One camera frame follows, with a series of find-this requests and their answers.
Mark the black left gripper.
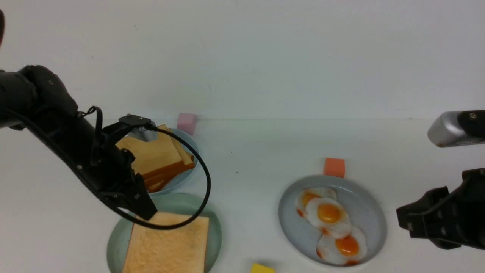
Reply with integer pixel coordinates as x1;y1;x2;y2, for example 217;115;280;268
74;147;157;221

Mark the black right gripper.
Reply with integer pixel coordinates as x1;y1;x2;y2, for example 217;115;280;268
396;185;485;250

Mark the fried egg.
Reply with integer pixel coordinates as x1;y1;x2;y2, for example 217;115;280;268
294;187;337;219
316;226;368;266
305;198;352;239

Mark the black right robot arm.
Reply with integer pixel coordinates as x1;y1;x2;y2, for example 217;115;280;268
396;169;485;250

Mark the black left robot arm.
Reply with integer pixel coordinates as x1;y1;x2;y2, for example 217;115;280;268
1;66;156;221

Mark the green empty plate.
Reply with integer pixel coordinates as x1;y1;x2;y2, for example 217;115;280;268
107;193;223;273

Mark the grey egg plate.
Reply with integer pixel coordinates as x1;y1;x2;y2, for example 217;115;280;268
278;175;387;268

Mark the pink foam cube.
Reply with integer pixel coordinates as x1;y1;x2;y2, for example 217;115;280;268
177;113;196;135

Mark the orange foam cube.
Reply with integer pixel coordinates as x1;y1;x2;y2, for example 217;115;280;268
323;157;346;178

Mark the yellow foam cube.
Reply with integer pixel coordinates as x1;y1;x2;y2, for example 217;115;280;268
250;263;275;273

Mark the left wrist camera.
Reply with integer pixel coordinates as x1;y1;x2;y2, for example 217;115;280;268
102;114;158;146

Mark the black left camera cable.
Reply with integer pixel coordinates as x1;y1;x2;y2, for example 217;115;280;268
78;106;211;230

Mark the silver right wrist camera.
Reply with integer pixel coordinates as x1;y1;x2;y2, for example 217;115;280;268
427;110;485;147

